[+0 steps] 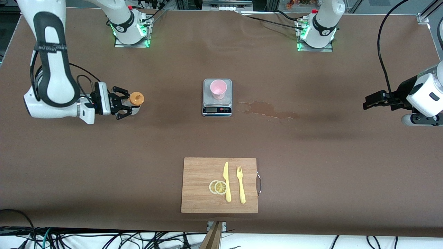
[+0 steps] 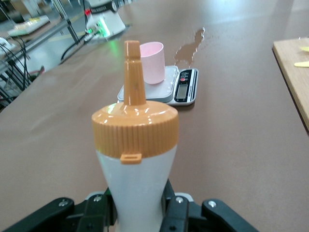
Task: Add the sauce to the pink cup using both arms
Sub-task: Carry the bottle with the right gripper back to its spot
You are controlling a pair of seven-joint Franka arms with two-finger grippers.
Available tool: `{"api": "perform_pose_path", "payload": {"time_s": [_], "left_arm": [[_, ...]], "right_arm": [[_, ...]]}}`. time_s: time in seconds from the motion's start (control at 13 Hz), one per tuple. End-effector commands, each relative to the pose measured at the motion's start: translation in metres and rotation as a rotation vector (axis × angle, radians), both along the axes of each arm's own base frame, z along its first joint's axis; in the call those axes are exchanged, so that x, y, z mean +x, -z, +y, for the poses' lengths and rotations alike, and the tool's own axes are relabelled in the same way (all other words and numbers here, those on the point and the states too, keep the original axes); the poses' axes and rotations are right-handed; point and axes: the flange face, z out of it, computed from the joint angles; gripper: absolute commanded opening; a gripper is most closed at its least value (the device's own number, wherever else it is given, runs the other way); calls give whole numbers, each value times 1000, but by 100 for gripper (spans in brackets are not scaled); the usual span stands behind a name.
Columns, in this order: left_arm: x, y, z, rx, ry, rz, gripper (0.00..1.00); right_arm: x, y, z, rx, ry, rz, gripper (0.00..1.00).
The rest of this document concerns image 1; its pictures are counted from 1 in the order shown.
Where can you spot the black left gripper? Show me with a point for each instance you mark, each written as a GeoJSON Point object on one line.
{"type": "Point", "coordinates": [402, 92]}

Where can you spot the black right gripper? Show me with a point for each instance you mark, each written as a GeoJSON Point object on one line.
{"type": "Point", "coordinates": [113, 102]}

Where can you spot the translucent squeeze bottle orange cap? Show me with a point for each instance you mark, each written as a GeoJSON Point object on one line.
{"type": "Point", "coordinates": [136, 98]}

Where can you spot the pink plastic cup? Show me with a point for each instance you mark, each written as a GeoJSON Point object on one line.
{"type": "Point", "coordinates": [218, 90]}

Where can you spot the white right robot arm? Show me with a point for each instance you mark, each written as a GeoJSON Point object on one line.
{"type": "Point", "coordinates": [52, 86]}

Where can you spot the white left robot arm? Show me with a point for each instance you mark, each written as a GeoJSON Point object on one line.
{"type": "Point", "coordinates": [427, 98]}

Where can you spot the silver digital kitchen scale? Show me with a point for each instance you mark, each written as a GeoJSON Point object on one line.
{"type": "Point", "coordinates": [225, 110]}

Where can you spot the wooden cutting board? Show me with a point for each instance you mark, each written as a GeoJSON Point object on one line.
{"type": "Point", "coordinates": [197, 173]}

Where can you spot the lemon slice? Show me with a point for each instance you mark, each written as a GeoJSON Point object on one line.
{"type": "Point", "coordinates": [220, 187]}
{"type": "Point", "coordinates": [211, 187]}

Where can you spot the yellow plastic knife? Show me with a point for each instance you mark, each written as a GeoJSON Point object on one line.
{"type": "Point", "coordinates": [226, 173]}

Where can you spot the orange toy food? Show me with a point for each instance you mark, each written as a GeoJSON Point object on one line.
{"type": "Point", "coordinates": [294, 3]}

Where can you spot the white power strip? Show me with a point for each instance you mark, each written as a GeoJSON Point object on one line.
{"type": "Point", "coordinates": [225, 7]}

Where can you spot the yellow plastic fork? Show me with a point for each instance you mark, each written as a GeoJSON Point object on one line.
{"type": "Point", "coordinates": [242, 193]}

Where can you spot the wooden bar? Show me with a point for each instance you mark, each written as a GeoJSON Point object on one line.
{"type": "Point", "coordinates": [213, 238]}

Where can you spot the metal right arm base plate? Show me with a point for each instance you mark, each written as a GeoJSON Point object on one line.
{"type": "Point", "coordinates": [138, 45]}

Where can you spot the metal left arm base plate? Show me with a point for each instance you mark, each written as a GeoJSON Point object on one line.
{"type": "Point", "coordinates": [311, 49]}

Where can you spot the aluminium frame profile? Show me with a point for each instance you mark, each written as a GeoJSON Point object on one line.
{"type": "Point", "coordinates": [427, 12]}

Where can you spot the metal table bracket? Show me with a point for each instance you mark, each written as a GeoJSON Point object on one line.
{"type": "Point", "coordinates": [224, 226]}

